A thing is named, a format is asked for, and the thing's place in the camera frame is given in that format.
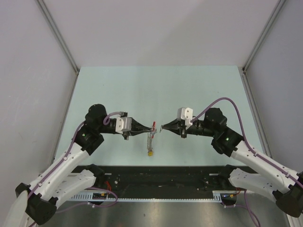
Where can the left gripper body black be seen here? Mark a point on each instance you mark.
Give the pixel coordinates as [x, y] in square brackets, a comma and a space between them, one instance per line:
[108, 127]

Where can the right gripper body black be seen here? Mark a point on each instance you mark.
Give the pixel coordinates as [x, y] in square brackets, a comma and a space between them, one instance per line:
[194, 129]

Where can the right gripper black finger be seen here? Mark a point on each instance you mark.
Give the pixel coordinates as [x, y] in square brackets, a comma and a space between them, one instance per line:
[175, 131]
[173, 125]

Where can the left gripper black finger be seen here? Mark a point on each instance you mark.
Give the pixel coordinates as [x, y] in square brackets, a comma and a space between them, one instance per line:
[134, 133]
[138, 126]

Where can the keyring with chain and tags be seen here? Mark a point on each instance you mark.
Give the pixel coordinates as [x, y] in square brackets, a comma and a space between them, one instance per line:
[150, 138]

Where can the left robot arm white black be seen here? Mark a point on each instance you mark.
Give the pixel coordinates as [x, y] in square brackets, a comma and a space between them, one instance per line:
[52, 188]

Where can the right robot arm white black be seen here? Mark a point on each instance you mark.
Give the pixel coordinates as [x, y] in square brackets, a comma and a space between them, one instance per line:
[270, 179]

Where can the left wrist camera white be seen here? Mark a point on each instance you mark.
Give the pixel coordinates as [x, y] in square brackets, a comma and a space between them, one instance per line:
[123, 123]

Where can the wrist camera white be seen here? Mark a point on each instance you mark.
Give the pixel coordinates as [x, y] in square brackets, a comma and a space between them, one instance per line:
[123, 123]
[185, 114]

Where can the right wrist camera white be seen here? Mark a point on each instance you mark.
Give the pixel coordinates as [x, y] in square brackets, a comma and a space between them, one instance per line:
[185, 114]

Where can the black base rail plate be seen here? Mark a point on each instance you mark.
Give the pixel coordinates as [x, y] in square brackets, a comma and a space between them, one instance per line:
[166, 182]

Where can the left aluminium frame post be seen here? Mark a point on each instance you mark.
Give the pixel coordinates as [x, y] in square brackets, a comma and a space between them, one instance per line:
[57, 34]

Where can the aluminium frame post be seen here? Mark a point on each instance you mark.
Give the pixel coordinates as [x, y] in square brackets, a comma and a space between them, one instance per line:
[264, 33]
[57, 34]

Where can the right aluminium frame post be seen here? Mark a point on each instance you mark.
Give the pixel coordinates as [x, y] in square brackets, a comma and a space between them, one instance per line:
[264, 33]

